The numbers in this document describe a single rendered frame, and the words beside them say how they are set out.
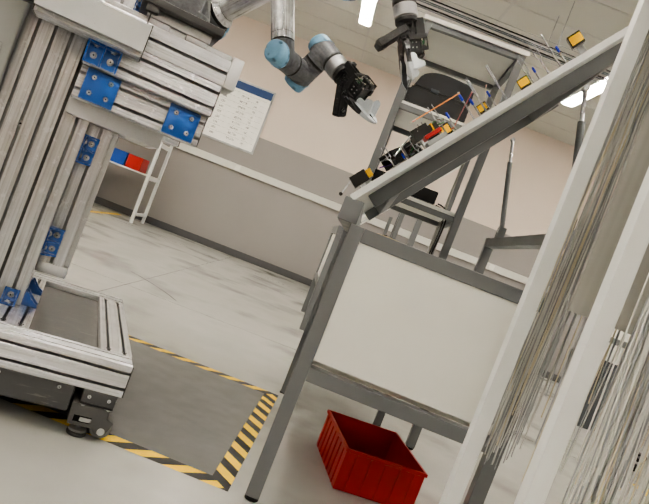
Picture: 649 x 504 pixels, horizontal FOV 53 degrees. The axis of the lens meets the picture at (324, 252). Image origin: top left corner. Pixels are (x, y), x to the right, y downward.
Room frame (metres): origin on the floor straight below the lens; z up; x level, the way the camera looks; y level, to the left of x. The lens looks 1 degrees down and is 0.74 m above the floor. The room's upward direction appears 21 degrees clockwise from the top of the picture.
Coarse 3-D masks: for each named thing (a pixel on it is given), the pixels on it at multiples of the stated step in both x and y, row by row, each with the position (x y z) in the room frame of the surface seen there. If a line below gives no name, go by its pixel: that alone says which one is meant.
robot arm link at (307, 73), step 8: (304, 64) 2.06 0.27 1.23; (312, 64) 2.08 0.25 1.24; (304, 72) 2.07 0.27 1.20; (312, 72) 2.09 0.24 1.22; (320, 72) 2.10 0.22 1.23; (288, 80) 2.10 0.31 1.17; (296, 80) 2.09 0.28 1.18; (304, 80) 2.09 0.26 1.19; (312, 80) 2.12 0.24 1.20; (296, 88) 2.11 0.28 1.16; (304, 88) 2.13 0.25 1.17
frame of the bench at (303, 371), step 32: (352, 224) 1.73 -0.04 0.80; (352, 256) 1.73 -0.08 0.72; (416, 256) 1.72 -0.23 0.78; (480, 288) 1.71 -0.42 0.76; (512, 288) 1.71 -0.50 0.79; (320, 320) 1.73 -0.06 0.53; (288, 384) 1.73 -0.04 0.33; (320, 384) 1.73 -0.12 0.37; (352, 384) 1.72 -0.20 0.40; (288, 416) 1.73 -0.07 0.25; (416, 416) 1.72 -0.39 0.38; (512, 416) 1.71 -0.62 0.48; (256, 480) 1.73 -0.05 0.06; (480, 480) 1.71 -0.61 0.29
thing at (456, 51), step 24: (432, 24) 2.96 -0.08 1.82; (432, 48) 3.30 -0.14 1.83; (456, 48) 3.17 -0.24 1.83; (480, 48) 3.05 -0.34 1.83; (504, 48) 2.94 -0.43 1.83; (456, 72) 3.50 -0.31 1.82; (480, 72) 3.38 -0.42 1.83; (504, 72) 3.24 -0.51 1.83; (408, 120) 3.26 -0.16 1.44; (432, 120) 2.96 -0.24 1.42; (456, 120) 2.98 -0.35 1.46; (384, 144) 2.96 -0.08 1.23; (480, 168) 2.94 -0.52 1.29; (456, 192) 3.49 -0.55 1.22; (432, 216) 3.32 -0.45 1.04; (456, 216) 2.94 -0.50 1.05; (312, 312) 2.96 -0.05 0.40
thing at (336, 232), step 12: (456, 168) 5.06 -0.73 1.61; (336, 228) 5.30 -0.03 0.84; (396, 228) 6.19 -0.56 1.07; (336, 240) 5.04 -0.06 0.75; (408, 240) 5.08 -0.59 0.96; (324, 252) 6.17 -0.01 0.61; (324, 264) 5.04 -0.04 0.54; (324, 276) 5.04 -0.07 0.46; (312, 288) 6.17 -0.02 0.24; (312, 300) 5.04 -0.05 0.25
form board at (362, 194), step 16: (624, 32) 1.71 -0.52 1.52; (592, 48) 1.71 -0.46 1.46; (608, 48) 1.81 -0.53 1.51; (576, 64) 1.71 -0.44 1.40; (544, 80) 1.72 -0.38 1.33; (512, 96) 1.72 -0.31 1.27; (528, 96) 1.80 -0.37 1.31; (496, 112) 1.72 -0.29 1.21; (464, 128) 1.72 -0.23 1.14; (448, 144) 1.78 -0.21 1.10; (416, 160) 1.73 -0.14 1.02; (384, 176) 1.73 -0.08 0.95; (368, 192) 1.77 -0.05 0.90; (368, 208) 2.62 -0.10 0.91
